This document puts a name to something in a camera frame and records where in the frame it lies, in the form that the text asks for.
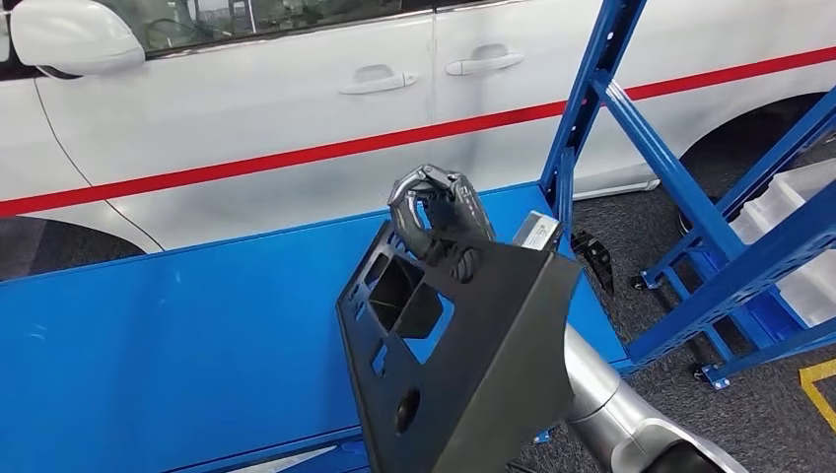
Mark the white plastic crate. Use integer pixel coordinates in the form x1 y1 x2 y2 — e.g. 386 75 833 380
730 195 836 329
767 158 836 230

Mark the white car door handle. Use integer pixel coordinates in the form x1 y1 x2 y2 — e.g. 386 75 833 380
445 43 525 77
338 63 420 97

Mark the white car side mirror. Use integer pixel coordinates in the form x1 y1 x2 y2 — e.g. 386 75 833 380
9 0 146 76

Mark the white car with red stripe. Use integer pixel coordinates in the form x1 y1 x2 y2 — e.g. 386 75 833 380
0 0 836 282

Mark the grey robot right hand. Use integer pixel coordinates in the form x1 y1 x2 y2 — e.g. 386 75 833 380
386 164 498 264

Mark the blue metal shelf rack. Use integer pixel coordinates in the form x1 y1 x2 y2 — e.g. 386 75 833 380
0 0 836 473
630 91 836 391

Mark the black plastic panel part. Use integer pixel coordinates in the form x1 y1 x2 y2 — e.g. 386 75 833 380
336 220 584 473

